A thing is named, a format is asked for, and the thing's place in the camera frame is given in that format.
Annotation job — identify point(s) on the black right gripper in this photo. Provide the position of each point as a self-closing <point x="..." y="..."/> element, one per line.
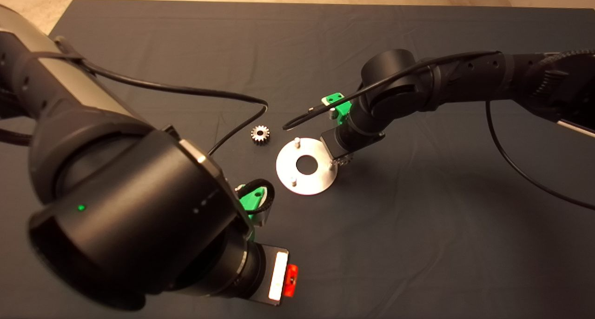
<point x="344" y="140"/>

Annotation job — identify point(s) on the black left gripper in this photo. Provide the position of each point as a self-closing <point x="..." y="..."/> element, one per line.
<point x="265" y="272"/>

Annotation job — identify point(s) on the small steel planetary gear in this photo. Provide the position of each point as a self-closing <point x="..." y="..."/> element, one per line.
<point x="260" y="134"/>
<point x="342" y="161"/>

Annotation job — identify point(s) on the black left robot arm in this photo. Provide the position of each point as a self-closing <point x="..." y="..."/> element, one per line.
<point x="139" y="216"/>

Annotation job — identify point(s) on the round metal carrier plate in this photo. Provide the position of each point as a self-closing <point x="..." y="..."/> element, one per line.
<point x="302" y="184"/>

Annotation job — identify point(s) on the dark table cloth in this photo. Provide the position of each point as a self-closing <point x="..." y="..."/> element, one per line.
<point x="395" y="244"/>

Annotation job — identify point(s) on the small silver camera box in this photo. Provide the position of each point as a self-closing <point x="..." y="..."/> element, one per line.
<point x="261" y="216"/>
<point x="332" y="113"/>

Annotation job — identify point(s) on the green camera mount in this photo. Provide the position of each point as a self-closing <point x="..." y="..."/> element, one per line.
<point x="252" y="200"/>
<point x="344" y="109"/>

